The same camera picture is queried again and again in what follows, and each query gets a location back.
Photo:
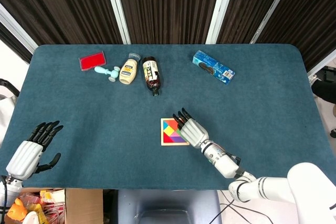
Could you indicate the pink triangle tangram piece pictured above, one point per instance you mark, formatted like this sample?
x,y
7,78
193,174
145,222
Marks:
x,y
175,135

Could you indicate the blue triangle puzzle piece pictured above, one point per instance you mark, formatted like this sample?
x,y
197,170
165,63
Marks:
x,y
165,127

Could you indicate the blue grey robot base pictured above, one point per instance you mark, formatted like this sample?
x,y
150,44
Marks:
x,y
168,203

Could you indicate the brown cardboard box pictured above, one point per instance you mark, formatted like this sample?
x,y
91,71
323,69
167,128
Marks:
x,y
84,205

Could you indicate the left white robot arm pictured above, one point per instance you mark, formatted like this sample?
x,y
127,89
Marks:
x,y
10,190

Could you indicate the black curved chair armrest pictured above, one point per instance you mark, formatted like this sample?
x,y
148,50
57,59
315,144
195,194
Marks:
x,y
11,86

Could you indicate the dark sauce bottle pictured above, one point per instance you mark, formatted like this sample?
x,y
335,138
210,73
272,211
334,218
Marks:
x,y
151,75

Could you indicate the red triangle tangram piece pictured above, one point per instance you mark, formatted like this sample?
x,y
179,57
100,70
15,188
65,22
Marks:
x,y
167,138

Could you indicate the yellow square tangram piece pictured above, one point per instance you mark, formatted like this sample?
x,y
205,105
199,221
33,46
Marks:
x,y
170,131

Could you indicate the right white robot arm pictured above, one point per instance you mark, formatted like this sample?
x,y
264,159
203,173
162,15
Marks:
x,y
223,162

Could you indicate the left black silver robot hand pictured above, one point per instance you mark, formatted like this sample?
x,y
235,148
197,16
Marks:
x,y
23,159

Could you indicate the yellow snack package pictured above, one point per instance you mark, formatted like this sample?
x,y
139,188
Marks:
x,y
51,196

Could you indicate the orange triangle puzzle piece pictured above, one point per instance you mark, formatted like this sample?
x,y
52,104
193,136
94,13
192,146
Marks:
x,y
170,122

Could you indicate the light blue toy faucet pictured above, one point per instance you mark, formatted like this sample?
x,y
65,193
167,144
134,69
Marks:
x,y
106,72

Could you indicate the teal table cloth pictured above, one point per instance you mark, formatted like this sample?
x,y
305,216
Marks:
x,y
105,119

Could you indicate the blue cookie box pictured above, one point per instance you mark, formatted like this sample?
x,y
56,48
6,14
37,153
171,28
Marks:
x,y
213,67

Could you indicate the orange snack bag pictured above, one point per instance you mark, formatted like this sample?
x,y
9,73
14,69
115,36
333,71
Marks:
x,y
17,208

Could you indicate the black shoe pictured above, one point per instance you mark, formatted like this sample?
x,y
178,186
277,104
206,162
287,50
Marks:
x,y
333,133

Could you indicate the dark brown curtain panel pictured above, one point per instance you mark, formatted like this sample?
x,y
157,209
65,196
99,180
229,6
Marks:
x,y
309,14
168,6
65,6
249,6

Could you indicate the wooden tangram puzzle tray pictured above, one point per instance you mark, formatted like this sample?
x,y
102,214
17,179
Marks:
x,y
162,133

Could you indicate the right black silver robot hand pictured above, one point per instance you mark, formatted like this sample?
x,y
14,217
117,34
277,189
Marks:
x,y
194,133

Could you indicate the red flat plastic case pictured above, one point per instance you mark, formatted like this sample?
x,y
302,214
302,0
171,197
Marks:
x,y
92,61

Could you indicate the purple parallelogram tangram piece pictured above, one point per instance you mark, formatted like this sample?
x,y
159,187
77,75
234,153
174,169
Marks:
x,y
178,139

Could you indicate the cream mayonnaise squeeze bottle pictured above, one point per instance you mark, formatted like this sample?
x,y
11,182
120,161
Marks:
x,y
128,70

